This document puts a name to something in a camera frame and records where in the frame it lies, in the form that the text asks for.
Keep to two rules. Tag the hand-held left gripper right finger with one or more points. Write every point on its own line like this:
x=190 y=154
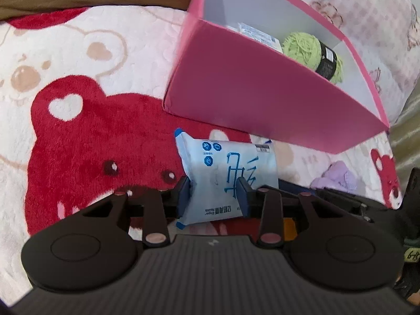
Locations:
x=242 y=198

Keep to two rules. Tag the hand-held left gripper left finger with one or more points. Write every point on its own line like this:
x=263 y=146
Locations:
x=184 y=198

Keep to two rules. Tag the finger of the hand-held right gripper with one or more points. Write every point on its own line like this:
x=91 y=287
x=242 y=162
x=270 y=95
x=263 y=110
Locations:
x=338 y=198

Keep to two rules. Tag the purple plush toy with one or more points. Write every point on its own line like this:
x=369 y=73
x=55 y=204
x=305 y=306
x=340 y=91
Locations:
x=338 y=175

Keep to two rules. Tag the blue wet wipes packet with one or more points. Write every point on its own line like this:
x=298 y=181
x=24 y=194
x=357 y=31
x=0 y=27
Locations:
x=216 y=170

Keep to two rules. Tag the orange makeup sponge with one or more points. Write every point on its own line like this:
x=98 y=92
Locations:
x=289 y=229

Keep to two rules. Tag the pink cardboard box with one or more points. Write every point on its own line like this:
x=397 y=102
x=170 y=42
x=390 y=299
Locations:
x=249 y=98

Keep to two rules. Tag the small white blue box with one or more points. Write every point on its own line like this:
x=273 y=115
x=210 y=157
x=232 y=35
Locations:
x=259 y=36

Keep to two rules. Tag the beige satin curtain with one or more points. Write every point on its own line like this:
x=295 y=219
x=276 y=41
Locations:
x=407 y=128

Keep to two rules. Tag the red bear print blanket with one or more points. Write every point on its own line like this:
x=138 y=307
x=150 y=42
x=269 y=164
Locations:
x=82 y=131

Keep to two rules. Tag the green yarn ball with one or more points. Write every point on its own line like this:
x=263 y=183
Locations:
x=300 y=51

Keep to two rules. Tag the pink patterned pillow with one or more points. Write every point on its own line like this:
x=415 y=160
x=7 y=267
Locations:
x=370 y=16

